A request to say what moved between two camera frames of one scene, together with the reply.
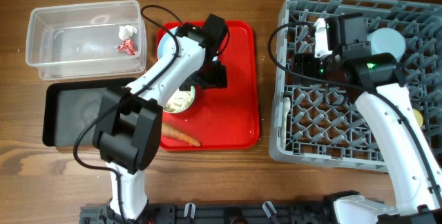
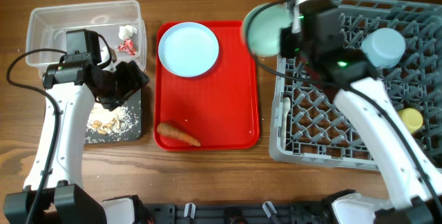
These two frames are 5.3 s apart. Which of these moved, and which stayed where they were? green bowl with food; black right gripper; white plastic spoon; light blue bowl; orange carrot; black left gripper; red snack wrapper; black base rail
Moved: black right gripper; green bowl with food; black left gripper
Stayed: white plastic spoon; black base rail; orange carrot; light blue bowl; red snack wrapper
